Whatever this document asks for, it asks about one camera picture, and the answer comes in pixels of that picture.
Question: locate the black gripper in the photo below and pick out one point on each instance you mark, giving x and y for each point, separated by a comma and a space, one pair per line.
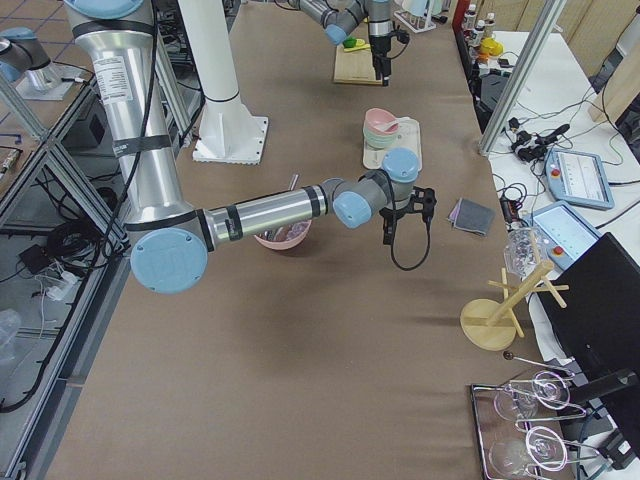
377, 44
388, 217

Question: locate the small pink bowl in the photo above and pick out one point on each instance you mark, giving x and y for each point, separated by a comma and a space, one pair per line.
374, 116

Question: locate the white ceramic spoon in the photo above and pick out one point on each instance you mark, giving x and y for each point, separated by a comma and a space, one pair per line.
391, 125

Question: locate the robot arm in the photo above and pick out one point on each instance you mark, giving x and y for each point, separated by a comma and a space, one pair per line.
339, 24
270, 148

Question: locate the green bowl stack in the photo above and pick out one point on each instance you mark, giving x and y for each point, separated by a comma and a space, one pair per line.
379, 141

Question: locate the large pink ice bowl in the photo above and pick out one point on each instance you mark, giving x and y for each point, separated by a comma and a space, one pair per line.
286, 237

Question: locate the bamboo cutting board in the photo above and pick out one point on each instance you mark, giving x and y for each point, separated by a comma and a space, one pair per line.
354, 68

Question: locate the yellow plastic knife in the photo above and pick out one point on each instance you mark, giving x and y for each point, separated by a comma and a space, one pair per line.
358, 47

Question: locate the green lime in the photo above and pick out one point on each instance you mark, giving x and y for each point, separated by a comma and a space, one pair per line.
349, 43

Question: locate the cream rabbit tray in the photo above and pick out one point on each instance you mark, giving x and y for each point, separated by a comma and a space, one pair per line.
408, 136

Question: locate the grey folded cloth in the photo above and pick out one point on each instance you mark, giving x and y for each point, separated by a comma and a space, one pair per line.
471, 217

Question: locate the wooden mug tree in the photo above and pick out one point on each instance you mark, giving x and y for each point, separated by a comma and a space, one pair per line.
492, 325

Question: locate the blue teach pendant near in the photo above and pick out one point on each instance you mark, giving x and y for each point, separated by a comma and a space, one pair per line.
568, 235

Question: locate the blue teach pendant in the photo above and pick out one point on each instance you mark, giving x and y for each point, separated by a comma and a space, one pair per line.
568, 235
578, 178

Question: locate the blue teach pendant far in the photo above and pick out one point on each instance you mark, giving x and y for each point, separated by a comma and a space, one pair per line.
578, 178

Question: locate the black monitor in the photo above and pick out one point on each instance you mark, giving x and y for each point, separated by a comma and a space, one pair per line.
599, 328

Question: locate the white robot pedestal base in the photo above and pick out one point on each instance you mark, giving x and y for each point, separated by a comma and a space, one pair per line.
228, 132

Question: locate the wire glass rack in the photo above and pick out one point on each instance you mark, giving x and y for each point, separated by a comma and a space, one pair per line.
518, 427

